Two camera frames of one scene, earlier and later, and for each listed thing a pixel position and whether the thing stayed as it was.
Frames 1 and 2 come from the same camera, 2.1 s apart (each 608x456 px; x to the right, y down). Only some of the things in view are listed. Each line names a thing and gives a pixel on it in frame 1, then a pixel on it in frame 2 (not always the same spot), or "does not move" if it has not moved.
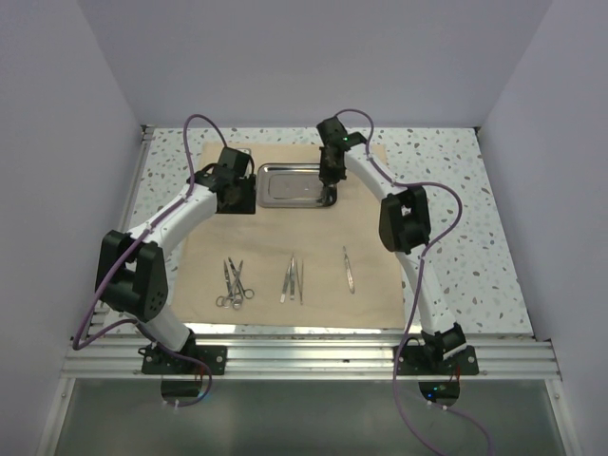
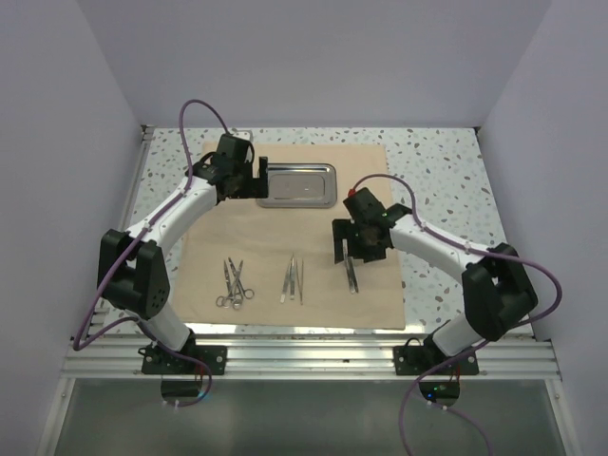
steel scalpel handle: x=330 y=196 → x=354 y=275
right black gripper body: x=330 y=171 → x=359 y=244
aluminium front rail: x=311 y=357 does not move
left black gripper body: x=244 y=199 → x=246 y=184
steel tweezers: x=292 y=278 does not move
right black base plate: x=412 y=360 does not move
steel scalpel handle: x=349 y=272 does not move
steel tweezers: x=300 y=283 does not move
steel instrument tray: x=289 y=184 does not move
